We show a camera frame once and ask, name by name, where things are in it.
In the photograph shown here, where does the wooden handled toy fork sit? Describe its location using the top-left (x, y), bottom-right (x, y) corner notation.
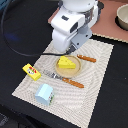
top-left (43, 70), bottom-right (84, 88)

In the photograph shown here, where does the round wooden plate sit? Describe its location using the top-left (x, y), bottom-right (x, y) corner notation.
top-left (55, 55), bottom-right (81, 78)

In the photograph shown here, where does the yellow cheese wedge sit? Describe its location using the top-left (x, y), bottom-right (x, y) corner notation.
top-left (58, 56), bottom-right (76, 69)

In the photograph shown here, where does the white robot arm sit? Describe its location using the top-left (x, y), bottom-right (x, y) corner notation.
top-left (51, 0), bottom-right (98, 53)

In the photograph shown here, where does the cream bowl on stove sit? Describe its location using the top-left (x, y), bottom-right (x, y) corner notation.
top-left (117, 4), bottom-right (128, 30)

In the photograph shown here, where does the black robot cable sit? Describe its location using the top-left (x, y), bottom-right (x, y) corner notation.
top-left (0, 0), bottom-right (68, 58)

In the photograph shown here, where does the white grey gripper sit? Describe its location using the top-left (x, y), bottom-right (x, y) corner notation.
top-left (51, 6), bottom-right (98, 53)

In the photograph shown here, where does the beige woven placemat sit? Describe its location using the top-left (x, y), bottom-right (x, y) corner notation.
top-left (12, 39), bottom-right (113, 128)

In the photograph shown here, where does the yellow butter box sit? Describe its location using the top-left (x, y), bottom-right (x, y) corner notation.
top-left (23, 64), bottom-right (41, 81)

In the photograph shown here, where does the wooden handled toy knife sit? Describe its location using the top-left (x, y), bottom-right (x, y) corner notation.
top-left (77, 54), bottom-right (96, 63)

